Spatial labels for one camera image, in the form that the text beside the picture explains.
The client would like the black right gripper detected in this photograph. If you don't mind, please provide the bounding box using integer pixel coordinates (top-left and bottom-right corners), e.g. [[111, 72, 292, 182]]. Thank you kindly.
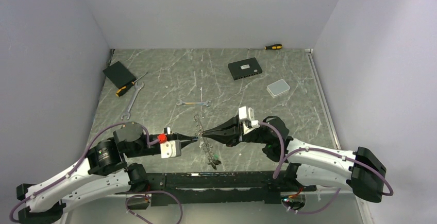
[[202, 114, 270, 147]]

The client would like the large metal keyring with chain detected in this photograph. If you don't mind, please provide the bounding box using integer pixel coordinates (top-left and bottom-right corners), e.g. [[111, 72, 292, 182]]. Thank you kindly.
[[193, 113, 221, 170]]

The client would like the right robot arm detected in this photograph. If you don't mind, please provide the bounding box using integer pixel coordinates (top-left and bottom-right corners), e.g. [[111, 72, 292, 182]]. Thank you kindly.
[[199, 116, 394, 203]]

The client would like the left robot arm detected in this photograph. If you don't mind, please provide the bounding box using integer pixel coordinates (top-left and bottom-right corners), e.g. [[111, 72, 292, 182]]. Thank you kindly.
[[9, 122, 197, 223]]

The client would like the small silver wrench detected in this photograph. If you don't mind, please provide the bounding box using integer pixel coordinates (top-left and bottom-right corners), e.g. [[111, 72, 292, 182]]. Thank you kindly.
[[176, 100, 212, 107]]

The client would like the white plastic box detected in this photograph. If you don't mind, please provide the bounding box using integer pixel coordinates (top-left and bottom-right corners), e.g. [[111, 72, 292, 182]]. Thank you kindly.
[[266, 79, 290, 98]]

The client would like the large silver wrench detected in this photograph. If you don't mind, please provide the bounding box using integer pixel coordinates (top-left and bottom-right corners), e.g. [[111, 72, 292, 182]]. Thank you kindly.
[[121, 82, 145, 120]]

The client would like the orange black screwdriver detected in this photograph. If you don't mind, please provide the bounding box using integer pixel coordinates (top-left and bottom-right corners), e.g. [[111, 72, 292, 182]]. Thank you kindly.
[[116, 72, 148, 97]]

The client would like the black flat box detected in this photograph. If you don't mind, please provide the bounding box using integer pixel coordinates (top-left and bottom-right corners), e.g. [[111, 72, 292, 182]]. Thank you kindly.
[[103, 61, 137, 89]]

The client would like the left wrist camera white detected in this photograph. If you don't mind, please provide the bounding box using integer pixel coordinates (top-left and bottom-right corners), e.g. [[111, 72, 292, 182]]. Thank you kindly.
[[157, 127, 182, 159]]

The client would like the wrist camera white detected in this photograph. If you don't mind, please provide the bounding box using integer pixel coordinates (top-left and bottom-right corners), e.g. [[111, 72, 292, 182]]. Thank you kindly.
[[157, 127, 182, 159], [238, 106, 260, 134]]

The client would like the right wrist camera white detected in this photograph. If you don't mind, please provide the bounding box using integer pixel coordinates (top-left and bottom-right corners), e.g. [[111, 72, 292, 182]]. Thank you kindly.
[[238, 106, 260, 134]]

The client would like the black network switch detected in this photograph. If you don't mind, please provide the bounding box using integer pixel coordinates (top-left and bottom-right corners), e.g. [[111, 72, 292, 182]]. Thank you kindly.
[[228, 57, 263, 80]]

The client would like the orange screwdriver at wall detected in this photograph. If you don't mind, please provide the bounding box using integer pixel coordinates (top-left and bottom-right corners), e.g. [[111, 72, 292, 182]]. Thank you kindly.
[[248, 44, 282, 50]]

